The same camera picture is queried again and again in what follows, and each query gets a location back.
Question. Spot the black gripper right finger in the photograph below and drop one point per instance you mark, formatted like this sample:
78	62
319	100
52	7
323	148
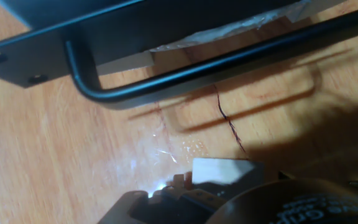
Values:
282	176

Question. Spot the small wooden cube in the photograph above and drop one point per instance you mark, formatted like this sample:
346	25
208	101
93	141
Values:
219	171

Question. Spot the glossy wooden board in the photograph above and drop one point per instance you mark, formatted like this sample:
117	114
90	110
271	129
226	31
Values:
57	140

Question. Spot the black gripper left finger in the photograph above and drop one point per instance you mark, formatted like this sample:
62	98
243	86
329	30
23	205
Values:
166	208

